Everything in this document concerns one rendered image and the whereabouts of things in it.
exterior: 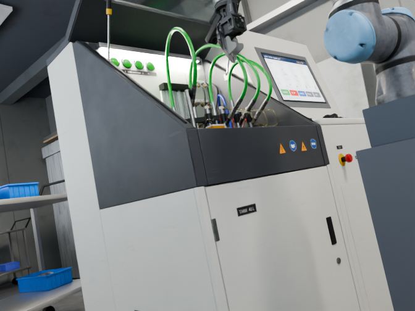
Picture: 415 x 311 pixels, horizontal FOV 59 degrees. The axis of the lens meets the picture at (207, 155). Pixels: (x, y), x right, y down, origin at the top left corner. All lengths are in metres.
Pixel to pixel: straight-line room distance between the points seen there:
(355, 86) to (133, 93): 2.51
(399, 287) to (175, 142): 0.66
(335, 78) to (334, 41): 2.57
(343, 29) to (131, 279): 1.00
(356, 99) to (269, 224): 2.36
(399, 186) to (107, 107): 0.94
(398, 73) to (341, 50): 0.16
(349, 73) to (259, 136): 2.35
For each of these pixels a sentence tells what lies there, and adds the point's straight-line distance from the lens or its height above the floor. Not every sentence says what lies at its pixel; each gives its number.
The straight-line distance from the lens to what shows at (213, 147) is 1.05.
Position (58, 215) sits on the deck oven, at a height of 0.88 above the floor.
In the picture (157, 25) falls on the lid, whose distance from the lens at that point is 1.72.
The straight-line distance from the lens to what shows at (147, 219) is 1.19.
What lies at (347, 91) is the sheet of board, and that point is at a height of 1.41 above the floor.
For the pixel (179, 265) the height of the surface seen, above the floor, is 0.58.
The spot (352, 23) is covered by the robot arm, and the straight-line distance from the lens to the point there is 0.94.
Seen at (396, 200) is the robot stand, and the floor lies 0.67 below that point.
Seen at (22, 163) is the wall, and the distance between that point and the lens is 7.43.
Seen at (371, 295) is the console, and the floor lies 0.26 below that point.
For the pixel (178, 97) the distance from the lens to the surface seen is 1.72.
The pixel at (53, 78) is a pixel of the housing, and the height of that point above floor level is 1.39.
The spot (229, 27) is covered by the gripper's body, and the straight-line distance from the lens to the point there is 1.36.
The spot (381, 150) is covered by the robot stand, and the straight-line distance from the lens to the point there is 0.98.
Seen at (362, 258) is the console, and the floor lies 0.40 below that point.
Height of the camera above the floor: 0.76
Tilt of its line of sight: 6 degrees up
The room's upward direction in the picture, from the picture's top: 11 degrees counter-clockwise
